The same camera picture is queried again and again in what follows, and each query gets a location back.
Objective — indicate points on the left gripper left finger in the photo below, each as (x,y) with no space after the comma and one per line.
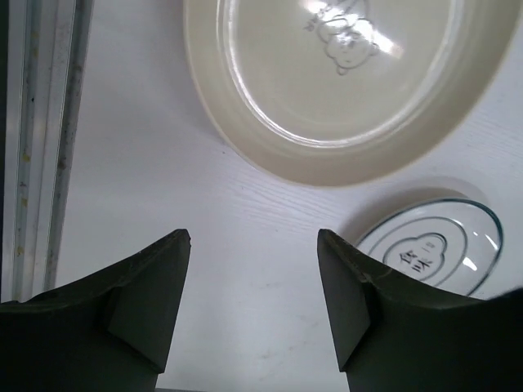
(109,331)

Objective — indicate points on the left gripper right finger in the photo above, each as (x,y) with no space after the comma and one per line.
(394,333)

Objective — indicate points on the white plate dark rim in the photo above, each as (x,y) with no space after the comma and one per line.
(449,243)

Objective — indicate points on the cream plate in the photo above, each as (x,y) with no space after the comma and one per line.
(337,93)

